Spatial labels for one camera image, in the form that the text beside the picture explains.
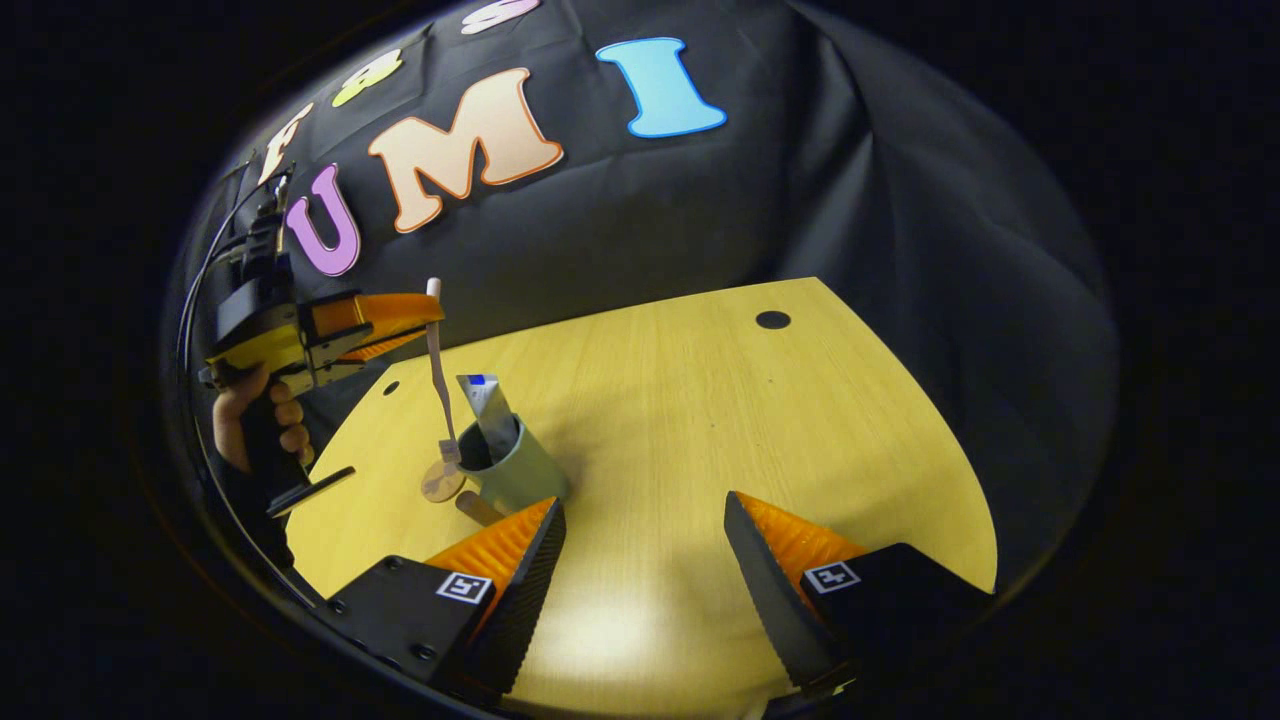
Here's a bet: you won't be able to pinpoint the black backdrop cloth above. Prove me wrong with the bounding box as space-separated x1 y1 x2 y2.
165 0 1116 591

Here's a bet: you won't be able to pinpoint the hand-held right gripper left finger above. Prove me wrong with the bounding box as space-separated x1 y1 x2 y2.
325 497 567 701

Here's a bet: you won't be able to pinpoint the round wooden coaster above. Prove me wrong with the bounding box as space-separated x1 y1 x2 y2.
421 462 468 504

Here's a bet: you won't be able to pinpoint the pale pink toothbrush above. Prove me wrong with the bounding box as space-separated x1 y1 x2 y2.
425 278 463 469

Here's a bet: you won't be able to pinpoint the wooden desktop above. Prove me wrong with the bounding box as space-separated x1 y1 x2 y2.
285 277 999 720

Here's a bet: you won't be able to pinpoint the black cable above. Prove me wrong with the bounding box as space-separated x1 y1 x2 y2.
175 165 296 601

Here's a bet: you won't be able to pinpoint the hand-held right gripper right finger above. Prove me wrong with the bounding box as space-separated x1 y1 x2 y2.
724 490 996 701

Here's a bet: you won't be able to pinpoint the blue cup with wooden handle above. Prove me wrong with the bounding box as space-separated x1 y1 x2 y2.
455 415 571 528

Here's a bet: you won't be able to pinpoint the white toothpaste tube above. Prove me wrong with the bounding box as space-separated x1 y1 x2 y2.
457 374 521 461

